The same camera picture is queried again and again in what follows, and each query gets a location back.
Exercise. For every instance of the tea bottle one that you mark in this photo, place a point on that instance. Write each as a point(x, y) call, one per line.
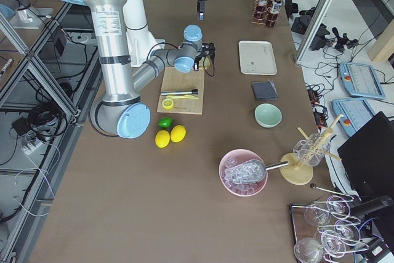
point(262, 4)

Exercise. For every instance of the pink bowl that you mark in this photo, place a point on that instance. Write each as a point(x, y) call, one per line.
point(242, 155)

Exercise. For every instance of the yellow lemon far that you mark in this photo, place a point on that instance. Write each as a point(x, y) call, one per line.
point(178, 133)

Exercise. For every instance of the green bowl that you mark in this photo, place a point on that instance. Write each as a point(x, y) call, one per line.
point(267, 115)

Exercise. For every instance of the metal ice scoop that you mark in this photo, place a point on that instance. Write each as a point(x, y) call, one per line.
point(250, 172)

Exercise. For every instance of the black laptop monitor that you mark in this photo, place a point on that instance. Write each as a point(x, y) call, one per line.
point(367, 157)

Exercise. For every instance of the yellow lemon near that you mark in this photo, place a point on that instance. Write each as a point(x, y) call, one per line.
point(162, 138)

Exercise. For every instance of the wooden mug tree stand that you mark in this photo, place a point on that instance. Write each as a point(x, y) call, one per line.
point(298, 173)

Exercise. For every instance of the wooden cutting board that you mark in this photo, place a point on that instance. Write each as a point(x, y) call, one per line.
point(174, 80)

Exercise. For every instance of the yellow peeler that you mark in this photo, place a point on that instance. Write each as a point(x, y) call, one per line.
point(186, 96)

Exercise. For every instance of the wine glass rack tray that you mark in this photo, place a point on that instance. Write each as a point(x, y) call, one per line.
point(325, 230)

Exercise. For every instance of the blue teach pendant far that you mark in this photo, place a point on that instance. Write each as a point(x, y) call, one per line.
point(360, 80)

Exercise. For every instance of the tea bottle three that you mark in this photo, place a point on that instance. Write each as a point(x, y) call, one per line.
point(275, 9)

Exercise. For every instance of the bread slice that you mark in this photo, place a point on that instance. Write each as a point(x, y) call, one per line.
point(205, 63)

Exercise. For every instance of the half lemon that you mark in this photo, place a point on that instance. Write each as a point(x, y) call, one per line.
point(167, 104)

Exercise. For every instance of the cream rabbit tray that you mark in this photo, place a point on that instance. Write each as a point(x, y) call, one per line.
point(257, 58)

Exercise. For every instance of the aluminium frame post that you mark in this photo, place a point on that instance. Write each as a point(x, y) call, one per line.
point(320, 12)

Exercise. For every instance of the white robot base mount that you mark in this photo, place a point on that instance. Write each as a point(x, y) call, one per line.
point(140, 41)

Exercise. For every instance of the blue teach pendant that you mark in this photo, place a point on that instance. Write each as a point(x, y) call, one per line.
point(356, 113)
point(360, 80)

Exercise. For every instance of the blue teach pendant near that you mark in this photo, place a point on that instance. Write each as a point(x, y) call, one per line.
point(356, 113)

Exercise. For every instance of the grey folded cloth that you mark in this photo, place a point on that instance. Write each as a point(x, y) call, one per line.
point(264, 90)

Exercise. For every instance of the steel muddler black tip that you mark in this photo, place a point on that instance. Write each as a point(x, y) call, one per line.
point(190, 92)

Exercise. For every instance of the yellow lemon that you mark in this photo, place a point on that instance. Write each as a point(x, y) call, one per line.
point(178, 133)
point(162, 138)

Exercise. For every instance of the clear ice cubes pile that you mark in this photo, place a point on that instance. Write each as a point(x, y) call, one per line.
point(242, 189)

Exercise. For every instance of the green lime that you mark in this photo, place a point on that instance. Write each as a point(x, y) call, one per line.
point(165, 122)

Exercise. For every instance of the bar spoon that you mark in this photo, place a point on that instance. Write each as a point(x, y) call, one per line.
point(315, 187)

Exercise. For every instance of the copper wire bottle rack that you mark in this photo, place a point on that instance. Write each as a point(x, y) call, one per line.
point(262, 18)

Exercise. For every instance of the glass mug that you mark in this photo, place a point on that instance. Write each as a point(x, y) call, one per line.
point(311, 151)

